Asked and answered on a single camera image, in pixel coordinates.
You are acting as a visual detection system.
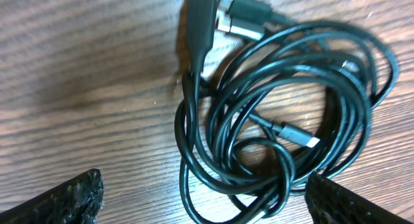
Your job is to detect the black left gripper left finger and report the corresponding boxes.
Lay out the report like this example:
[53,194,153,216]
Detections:
[1,168,104,224]

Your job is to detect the black USB cable matte plugs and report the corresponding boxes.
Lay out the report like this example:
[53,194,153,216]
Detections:
[174,0,295,223]

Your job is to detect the black thin USB cable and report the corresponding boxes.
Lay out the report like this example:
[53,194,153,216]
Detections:
[206,58,362,224]

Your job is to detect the black USB cable metallic plugs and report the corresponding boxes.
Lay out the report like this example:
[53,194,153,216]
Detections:
[211,0,398,194]

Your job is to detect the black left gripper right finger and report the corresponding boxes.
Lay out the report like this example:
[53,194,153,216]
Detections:
[305,173,412,224]

